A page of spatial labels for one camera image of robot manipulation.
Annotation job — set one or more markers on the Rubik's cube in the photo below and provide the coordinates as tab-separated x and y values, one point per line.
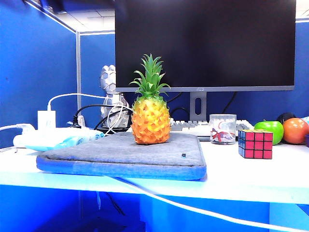
259	145

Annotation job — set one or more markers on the orange toy pineapple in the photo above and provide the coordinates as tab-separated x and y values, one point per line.
150	120

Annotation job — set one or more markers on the white and grey keyboard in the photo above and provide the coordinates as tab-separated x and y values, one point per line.
186	126

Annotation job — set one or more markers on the grey fabric laptop sleeve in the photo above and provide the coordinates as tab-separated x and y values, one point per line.
120	157

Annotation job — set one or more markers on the silver robot figurine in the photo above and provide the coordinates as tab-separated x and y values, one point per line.
108	79

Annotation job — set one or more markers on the clear printed drinking glass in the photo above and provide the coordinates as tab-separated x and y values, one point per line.
223	130

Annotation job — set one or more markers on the black computer monitor with stand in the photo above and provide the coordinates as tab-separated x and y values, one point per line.
205	43

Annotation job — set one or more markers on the white power adapter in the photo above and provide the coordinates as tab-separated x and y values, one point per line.
46	120

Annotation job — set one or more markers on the green apple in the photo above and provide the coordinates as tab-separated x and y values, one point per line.
274	131

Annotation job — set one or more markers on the dark round ball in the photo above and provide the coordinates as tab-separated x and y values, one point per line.
286	117

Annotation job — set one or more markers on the white power strip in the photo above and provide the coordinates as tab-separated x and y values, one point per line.
19	141

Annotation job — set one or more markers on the red-orange apple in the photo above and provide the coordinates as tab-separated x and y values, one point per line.
295	131

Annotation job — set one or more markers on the grey partition frame post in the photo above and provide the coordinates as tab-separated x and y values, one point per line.
78	72

